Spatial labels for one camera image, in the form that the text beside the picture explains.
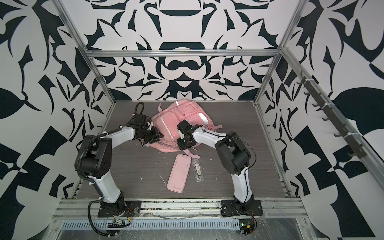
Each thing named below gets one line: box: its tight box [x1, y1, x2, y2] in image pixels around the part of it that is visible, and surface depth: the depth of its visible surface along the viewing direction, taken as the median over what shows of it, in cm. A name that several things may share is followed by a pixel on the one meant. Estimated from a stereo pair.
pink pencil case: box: [167, 153, 192, 194], surface depth 85 cm
